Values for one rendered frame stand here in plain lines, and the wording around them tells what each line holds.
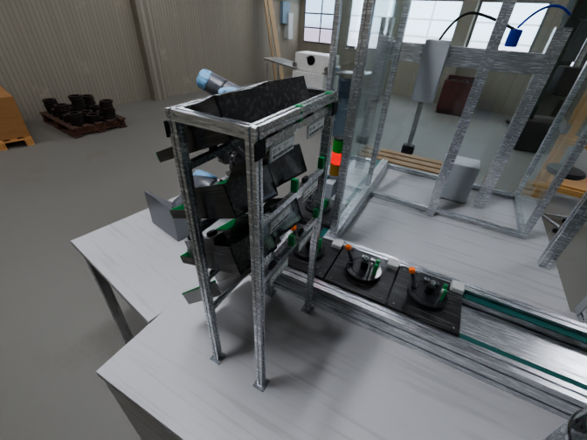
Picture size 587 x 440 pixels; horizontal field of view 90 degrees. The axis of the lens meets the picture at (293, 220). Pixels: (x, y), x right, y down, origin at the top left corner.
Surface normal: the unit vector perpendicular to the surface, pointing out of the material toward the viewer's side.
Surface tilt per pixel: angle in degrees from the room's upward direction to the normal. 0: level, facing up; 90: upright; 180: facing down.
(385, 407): 0
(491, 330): 0
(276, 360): 0
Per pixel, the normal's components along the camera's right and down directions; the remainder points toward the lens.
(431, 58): -0.47, 0.49
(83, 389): 0.04, -0.82
